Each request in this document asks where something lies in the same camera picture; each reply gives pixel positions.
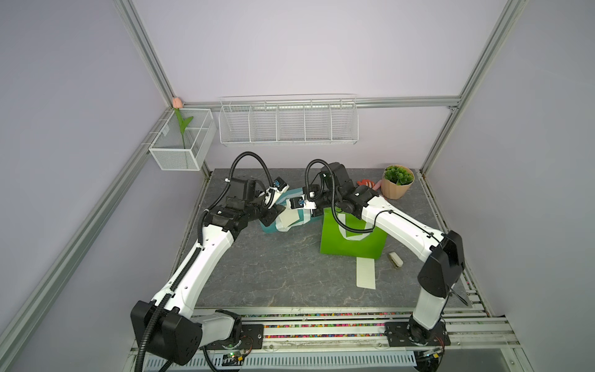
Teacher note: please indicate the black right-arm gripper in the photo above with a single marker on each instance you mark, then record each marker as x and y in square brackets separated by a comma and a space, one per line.
[311, 187]

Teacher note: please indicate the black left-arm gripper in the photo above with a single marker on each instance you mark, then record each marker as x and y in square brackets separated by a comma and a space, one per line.
[271, 215]

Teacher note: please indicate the beige stapler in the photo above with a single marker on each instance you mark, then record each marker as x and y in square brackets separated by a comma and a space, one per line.
[395, 259]

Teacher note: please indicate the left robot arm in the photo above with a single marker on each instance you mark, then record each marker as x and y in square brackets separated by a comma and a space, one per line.
[163, 326]

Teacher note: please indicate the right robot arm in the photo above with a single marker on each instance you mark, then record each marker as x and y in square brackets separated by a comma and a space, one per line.
[360, 210]

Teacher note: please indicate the green shopping bag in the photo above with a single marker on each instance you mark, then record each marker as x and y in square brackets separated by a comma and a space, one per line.
[340, 242]

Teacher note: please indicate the red white garden glove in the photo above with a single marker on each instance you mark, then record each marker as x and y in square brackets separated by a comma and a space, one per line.
[373, 185]

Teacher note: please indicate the beige plant pot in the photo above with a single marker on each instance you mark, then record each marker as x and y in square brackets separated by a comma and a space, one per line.
[393, 191]

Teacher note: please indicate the green potted plant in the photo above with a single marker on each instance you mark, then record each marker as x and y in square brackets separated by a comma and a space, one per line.
[399, 175]

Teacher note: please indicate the white mesh box basket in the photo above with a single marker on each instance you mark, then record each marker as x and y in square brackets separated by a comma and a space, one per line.
[167, 149]

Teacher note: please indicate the artificial pink tulip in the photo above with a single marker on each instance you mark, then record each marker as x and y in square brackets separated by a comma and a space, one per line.
[183, 122]

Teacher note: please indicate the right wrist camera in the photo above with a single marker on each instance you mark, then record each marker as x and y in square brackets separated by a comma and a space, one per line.
[301, 202]

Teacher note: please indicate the white wire wall basket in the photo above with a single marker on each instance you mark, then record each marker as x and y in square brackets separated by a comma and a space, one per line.
[288, 119]

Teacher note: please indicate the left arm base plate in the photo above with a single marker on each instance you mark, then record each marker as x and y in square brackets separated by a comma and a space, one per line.
[249, 337]

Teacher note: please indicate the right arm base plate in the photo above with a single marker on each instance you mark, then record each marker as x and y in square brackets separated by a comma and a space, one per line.
[409, 334]

